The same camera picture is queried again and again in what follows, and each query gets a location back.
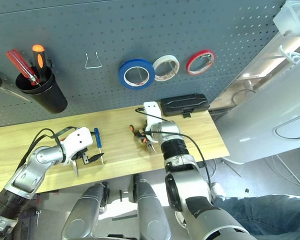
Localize black tool case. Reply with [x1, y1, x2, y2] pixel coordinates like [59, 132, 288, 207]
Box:
[160, 93, 211, 119]

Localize orange black handled screwdriver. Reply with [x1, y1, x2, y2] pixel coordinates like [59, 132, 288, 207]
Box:
[31, 44, 48, 83]

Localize grey robot right leg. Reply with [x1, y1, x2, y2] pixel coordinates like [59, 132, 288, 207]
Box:
[132, 173, 172, 240]

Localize white plastic hook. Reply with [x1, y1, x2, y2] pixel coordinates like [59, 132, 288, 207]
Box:
[278, 44, 300, 65]

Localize red tape roll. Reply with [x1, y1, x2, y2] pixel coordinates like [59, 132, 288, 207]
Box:
[186, 49, 216, 76]

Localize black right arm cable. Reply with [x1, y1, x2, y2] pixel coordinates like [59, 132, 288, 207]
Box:
[134, 107, 217, 191]

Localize white floor cables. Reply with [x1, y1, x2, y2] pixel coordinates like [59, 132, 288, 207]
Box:
[264, 154, 300, 196]

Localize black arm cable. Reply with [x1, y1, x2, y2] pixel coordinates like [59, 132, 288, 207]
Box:
[16, 126, 76, 173]
[134, 107, 217, 191]

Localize blue jeans leg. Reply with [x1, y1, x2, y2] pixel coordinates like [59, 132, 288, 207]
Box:
[212, 193, 300, 237]

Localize grey robot leg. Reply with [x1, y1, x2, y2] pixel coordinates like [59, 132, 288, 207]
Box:
[61, 182, 110, 240]
[132, 173, 172, 240]

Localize black plastic cup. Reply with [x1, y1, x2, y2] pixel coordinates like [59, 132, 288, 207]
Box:
[15, 65, 68, 115]

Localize black looped cable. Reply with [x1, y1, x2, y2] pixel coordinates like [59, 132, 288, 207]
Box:
[231, 88, 256, 107]

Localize translucent white bin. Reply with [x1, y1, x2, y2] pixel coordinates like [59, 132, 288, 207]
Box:
[272, 0, 300, 38]

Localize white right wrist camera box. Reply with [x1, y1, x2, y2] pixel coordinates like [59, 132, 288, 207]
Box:
[142, 101, 163, 143]

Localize white tape roll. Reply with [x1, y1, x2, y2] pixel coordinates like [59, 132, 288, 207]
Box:
[152, 54, 180, 83]

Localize wire pliers holder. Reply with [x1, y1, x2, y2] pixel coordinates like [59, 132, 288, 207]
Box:
[84, 51, 103, 69]

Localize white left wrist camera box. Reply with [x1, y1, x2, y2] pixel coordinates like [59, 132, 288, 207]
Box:
[60, 126, 94, 166]

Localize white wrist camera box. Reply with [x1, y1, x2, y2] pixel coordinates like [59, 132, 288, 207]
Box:
[142, 101, 163, 143]
[60, 126, 94, 166]

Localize grey pegboard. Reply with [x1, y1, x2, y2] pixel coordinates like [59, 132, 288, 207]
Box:
[0, 0, 287, 130]

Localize red handled screwdriver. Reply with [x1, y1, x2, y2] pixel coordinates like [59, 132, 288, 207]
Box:
[6, 49, 41, 87]

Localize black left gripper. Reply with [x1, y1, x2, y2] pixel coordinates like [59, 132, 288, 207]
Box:
[74, 148, 106, 165]

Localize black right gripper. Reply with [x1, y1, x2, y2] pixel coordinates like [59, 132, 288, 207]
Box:
[136, 130, 151, 146]

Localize white cabinet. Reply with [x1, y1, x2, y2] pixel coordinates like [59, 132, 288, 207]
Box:
[209, 32, 300, 165]

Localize orange black needle-nose pliers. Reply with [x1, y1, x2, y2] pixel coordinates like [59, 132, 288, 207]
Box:
[128, 124, 158, 155]

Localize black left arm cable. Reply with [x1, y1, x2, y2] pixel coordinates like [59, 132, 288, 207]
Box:
[16, 126, 76, 173]

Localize grey robot left leg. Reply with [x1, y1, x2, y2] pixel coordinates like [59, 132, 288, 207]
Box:
[61, 182, 110, 240]

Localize metal peg hook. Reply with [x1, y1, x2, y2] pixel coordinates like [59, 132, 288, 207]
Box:
[168, 61, 178, 76]
[201, 54, 213, 66]
[136, 66, 147, 86]

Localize blue handled screwdriver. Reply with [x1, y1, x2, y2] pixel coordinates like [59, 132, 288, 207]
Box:
[93, 127, 105, 165]

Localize blue tape roll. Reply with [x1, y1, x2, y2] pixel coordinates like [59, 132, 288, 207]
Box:
[118, 58, 156, 90]

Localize black flat strip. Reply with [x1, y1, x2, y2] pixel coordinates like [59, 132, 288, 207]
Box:
[111, 214, 138, 222]

